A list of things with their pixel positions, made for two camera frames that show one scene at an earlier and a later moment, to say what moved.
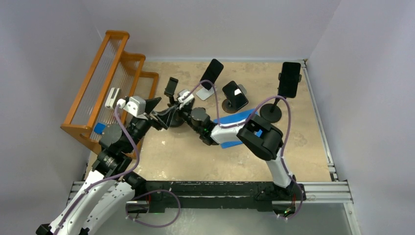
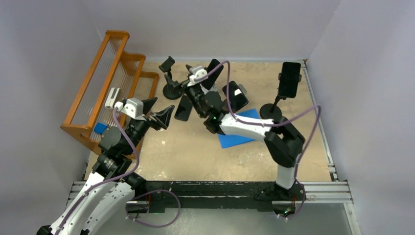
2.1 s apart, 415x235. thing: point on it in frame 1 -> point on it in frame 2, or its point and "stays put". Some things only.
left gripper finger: x=166 y=115 stays put
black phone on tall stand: x=289 y=79 stays put
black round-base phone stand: x=177 y=117 -> x=173 y=90
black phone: x=235 y=95 stays put
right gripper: x=179 y=111 -> x=188 y=88
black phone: x=213 y=71 stays put
